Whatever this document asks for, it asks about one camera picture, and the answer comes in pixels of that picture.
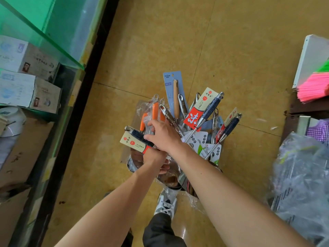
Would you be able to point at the person's right hand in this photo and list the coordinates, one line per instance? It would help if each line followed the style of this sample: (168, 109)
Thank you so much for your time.
(164, 136)

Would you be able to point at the person's left hand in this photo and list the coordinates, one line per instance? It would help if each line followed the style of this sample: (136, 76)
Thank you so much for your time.
(154, 159)

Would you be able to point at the pile of packaged utensils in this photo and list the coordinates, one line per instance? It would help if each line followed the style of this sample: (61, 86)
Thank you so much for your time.
(203, 144)

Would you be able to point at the blue card utensil packet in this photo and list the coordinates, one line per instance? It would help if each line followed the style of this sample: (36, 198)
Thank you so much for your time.
(169, 82)

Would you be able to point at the person's right forearm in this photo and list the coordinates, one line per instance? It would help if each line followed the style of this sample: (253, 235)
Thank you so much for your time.
(231, 203)

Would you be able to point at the person's left forearm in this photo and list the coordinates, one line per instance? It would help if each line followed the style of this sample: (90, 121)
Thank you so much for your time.
(113, 213)

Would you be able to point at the grey white sneaker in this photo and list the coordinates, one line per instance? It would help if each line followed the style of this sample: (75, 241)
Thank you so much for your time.
(165, 205)

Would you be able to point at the black trousers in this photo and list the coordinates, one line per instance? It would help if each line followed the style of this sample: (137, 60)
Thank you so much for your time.
(159, 231)

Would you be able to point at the pink green broom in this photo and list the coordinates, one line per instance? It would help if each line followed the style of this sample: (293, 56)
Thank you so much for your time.
(313, 87)
(303, 109)

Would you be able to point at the white printed carton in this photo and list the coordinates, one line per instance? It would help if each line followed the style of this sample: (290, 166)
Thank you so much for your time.
(25, 90)
(20, 54)

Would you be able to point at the pile of plastic wrapped utensils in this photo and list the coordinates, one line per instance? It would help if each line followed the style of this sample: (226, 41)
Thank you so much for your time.
(301, 193)

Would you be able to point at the white flat board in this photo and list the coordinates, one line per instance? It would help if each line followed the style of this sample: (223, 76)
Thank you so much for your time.
(313, 51)

